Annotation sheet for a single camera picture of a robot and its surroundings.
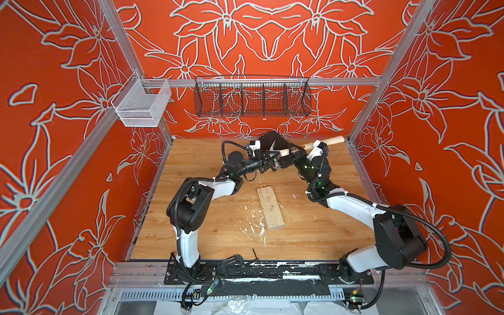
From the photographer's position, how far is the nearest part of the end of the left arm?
0.76m

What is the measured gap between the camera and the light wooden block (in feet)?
2.78

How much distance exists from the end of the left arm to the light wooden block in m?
0.19
